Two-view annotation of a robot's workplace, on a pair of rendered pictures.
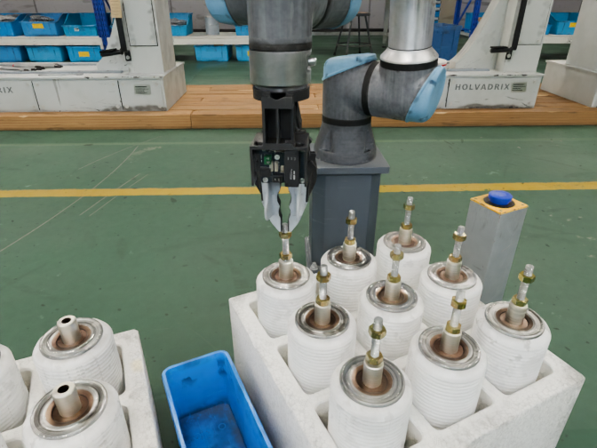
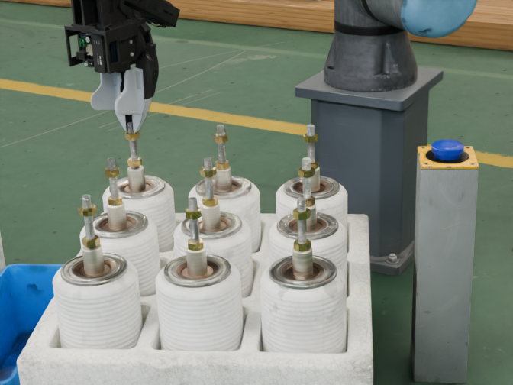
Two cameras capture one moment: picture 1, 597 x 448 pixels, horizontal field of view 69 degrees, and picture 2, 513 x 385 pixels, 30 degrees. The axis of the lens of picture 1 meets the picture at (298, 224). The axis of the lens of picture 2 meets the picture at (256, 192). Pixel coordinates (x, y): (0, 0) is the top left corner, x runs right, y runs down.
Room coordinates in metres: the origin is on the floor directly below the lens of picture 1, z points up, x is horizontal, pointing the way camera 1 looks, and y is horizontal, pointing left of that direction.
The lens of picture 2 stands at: (-0.35, -0.76, 0.75)
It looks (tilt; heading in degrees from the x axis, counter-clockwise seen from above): 23 degrees down; 33
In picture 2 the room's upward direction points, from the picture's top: 2 degrees counter-clockwise
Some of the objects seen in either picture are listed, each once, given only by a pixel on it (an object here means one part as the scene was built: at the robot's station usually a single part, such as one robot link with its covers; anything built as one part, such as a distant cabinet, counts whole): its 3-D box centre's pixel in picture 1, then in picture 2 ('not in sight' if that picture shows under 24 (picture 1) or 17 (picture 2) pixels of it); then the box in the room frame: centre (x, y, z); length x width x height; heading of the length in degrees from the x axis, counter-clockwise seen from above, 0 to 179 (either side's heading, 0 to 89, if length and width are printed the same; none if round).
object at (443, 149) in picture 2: (499, 198); (447, 151); (0.71, -0.36, 0.32); 0.04 x 0.04 x 0.02
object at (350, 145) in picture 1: (346, 134); (370, 48); (1.02, -0.11, 0.35); 0.15 x 0.15 x 0.10
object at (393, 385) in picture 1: (371, 380); (94, 270); (0.36, -0.09, 0.25); 0.08 x 0.08 x 0.01
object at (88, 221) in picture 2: (375, 345); (89, 226); (0.36, -0.09, 0.31); 0.01 x 0.01 x 0.08
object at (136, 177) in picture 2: (285, 268); (136, 179); (0.57, 0.02, 0.26); 0.02 x 0.02 x 0.03
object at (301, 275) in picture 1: (286, 275); (137, 187); (0.57, 0.02, 0.25); 0.08 x 0.08 x 0.01
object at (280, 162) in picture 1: (282, 135); (108, 20); (0.55, 0.02, 0.49); 0.09 x 0.08 x 0.12; 176
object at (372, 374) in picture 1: (372, 372); (93, 259); (0.36, -0.09, 0.26); 0.02 x 0.02 x 0.03
